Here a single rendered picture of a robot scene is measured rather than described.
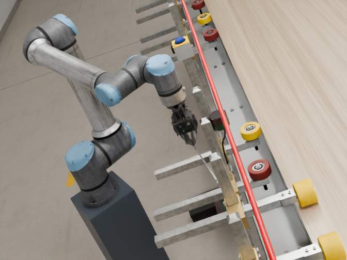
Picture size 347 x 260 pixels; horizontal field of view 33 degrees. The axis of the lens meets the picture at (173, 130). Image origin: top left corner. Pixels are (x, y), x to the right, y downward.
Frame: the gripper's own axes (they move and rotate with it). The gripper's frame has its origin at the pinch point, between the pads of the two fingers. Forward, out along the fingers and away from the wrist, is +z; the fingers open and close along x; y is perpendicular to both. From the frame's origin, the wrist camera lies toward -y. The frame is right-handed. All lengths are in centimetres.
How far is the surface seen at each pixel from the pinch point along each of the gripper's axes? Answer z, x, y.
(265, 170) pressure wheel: 8.2, 21.6, 20.9
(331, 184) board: 9, 39, 38
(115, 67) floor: 97, -68, -318
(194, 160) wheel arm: 12.9, -2.6, -6.7
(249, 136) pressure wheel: 9.3, 20.7, -3.8
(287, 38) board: 8, 55, -69
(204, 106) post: -6.8, 8.5, -9.7
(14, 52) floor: 95, -193, -461
